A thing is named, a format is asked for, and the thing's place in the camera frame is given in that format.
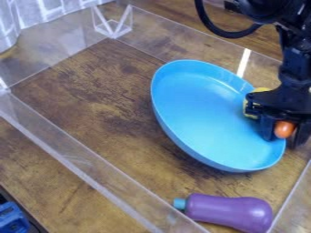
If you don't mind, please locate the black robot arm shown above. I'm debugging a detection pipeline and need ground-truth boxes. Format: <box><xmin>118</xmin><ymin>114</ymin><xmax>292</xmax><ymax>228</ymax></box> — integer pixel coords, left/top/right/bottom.
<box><xmin>233</xmin><ymin>0</ymin><xmax>311</xmax><ymax>147</ymax></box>

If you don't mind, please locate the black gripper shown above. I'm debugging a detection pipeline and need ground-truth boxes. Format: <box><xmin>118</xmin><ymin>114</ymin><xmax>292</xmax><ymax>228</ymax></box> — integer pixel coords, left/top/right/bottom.
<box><xmin>245</xmin><ymin>47</ymin><xmax>311</xmax><ymax>148</ymax></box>

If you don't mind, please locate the black cable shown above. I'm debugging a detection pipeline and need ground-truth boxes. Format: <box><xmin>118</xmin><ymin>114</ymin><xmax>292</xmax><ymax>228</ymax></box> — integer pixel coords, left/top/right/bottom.
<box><xmin>193</xmin><ymin>0</ymin><xmax>264</xmax><ymax>39</ymax></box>

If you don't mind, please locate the blue plastic plate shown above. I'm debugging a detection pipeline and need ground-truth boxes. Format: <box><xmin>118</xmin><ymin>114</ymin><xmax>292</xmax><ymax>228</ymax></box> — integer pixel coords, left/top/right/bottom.
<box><xmin>151</xmin><ymin>59</ymin><xmax>285</xmax><ymax>173</ymax></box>

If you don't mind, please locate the blue plastic crate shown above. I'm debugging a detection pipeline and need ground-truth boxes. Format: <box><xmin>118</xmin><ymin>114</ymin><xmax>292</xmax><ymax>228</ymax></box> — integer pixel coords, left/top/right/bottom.
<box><xmin>0</xmin><ymin>201</ymin><xmax>30</xmax><ymax>233</ymax></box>

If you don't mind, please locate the orange toy carrot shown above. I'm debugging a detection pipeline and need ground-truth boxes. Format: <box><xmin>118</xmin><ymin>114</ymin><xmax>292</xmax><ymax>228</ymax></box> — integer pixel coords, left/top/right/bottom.
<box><xmin>275</xmin><ymin>121</ymin><xmax>296</xmax><ymax>138</ymax></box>

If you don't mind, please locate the clear acrylic enclosure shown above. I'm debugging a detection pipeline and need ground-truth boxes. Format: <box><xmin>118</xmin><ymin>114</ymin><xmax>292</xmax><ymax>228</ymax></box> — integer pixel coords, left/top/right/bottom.
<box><xmin>0</xmin><ymin>0</ymin><xmax>311</xmax><ymax>233</ymax></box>

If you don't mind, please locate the yellow toy lemon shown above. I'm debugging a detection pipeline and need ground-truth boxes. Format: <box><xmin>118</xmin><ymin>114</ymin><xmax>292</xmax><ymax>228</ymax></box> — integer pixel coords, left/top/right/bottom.
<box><xmin>243</xmin><ymin>87</ymin><xmax>271</xmax><ymax>120</ymax></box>

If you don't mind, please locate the purple toy eggplant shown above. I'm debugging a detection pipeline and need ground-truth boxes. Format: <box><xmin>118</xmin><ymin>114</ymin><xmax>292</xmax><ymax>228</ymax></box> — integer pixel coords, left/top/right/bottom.
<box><xmin>172</xmin><ymin>193</ymin><xmax>272</xmax><ymax>233</ymax></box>

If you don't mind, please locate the white grid curtain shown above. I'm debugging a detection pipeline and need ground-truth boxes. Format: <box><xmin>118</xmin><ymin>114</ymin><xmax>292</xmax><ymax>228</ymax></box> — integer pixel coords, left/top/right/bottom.
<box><xmin>0</xmin><ymin>0</ymin><xmax>114</xmax><ymax>53</ymax></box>

